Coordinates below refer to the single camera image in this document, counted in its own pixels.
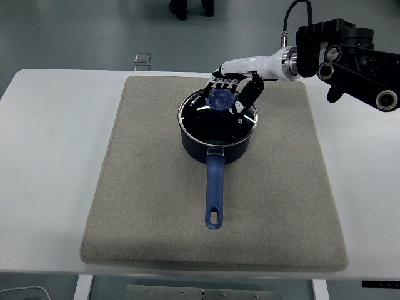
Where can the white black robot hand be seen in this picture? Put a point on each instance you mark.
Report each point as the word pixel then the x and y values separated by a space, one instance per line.
pixel 250 64

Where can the glass lid with blue knob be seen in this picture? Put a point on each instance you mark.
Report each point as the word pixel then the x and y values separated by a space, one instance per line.
pixel 221 99

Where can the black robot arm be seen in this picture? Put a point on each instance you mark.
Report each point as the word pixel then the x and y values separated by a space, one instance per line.
pixel 353 62

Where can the person's leg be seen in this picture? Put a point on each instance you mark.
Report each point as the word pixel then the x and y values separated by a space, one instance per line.
pixel 207 7
pixel 178 8

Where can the small metal floor cover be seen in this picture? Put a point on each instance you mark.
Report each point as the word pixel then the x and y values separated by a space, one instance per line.
pixel 142 67

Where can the beige fabric mat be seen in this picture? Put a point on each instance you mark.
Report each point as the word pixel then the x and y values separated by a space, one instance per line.
pixel 140 203

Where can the grey metal plate with screws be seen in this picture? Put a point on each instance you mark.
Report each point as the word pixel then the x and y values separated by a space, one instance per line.
pixel 203 293

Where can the white table leg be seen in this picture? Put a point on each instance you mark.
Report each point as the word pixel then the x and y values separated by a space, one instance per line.
pixel 321 290
pixel 82 289

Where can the black table control panel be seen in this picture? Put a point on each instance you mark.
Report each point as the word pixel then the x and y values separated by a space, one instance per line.
pixel 381 283

